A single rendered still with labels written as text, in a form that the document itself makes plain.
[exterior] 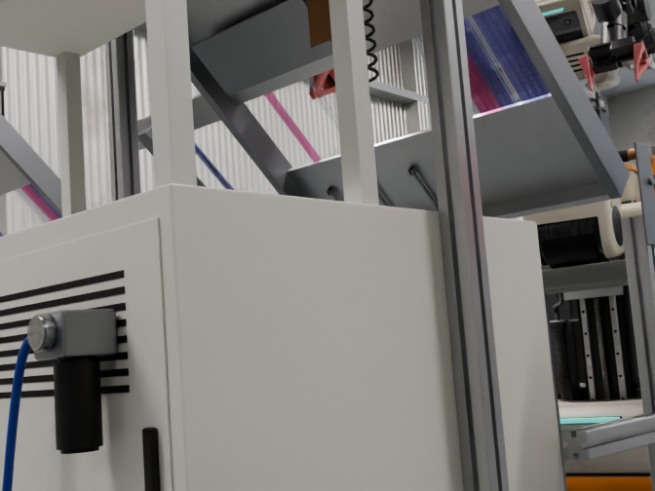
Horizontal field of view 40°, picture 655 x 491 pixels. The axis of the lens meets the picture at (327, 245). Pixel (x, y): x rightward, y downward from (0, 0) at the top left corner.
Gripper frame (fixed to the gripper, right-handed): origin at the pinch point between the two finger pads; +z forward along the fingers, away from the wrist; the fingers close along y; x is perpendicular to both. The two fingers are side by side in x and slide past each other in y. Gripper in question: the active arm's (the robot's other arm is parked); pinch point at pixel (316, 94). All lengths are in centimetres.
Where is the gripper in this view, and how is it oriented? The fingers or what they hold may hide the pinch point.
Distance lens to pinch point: 175.4
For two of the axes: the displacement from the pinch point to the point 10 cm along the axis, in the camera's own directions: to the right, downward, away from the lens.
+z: -4.4, 6.7, -5.9
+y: 7.1, -1.4, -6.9
